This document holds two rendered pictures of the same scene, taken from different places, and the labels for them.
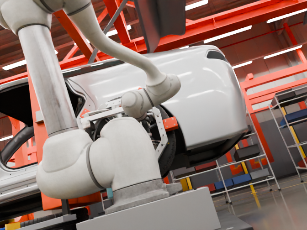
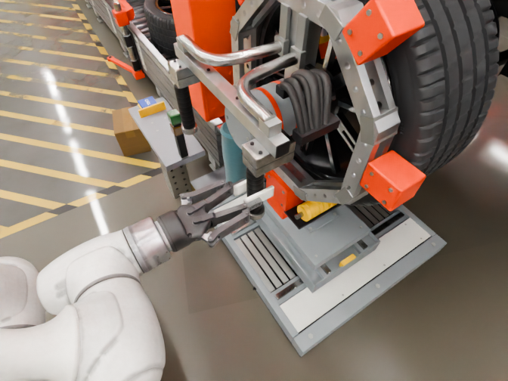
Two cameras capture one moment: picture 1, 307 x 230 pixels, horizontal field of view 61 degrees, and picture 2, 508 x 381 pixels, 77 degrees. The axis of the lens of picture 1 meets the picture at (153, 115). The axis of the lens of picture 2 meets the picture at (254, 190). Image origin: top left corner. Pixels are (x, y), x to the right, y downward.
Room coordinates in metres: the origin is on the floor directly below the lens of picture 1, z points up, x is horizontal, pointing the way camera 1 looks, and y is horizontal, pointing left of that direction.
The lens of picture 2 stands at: (1.20, -0.28, 1.35)
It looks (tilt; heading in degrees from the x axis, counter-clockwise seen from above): 51 degrees down; 55
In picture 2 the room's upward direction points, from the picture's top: straight up
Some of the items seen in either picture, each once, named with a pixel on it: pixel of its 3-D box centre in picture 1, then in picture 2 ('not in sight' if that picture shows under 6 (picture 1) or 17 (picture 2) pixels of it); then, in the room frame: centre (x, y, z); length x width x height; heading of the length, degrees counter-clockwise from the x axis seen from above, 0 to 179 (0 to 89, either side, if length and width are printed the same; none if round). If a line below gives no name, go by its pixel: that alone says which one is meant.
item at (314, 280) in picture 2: not in sight; (308, 223); (1.85, 0.22, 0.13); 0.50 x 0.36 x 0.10; 88
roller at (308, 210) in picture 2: not in sight; (331, 196); (1.78, 0.10, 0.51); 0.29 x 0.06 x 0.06; 178
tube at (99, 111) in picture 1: (100, 111); (230, 29); (1.57, 0.33, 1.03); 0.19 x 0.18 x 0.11; 178
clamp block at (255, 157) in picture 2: not in sight; (268, 151); (1.47, 0.06, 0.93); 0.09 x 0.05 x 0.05; 178
